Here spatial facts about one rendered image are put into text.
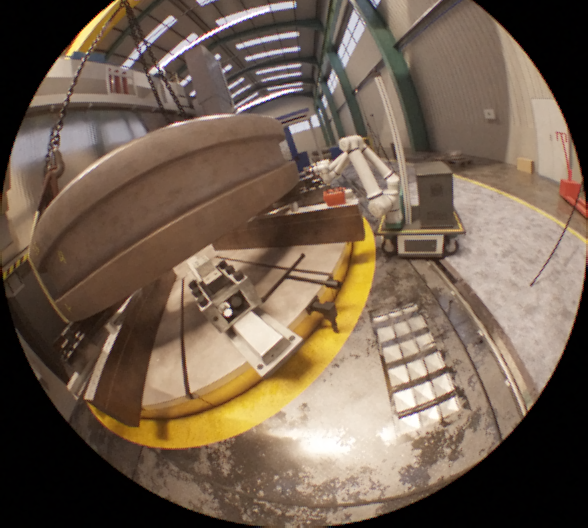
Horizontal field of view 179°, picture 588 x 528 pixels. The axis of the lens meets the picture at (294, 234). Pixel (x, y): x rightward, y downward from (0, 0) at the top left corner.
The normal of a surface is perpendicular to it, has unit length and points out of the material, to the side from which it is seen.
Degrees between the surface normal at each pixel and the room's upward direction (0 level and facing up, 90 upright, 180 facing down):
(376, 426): 0
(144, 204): 90
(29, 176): 90
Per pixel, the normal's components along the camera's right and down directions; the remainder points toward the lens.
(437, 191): -0.52, 0.50
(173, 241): 0.62, 0.13
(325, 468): -0.31, -0.87
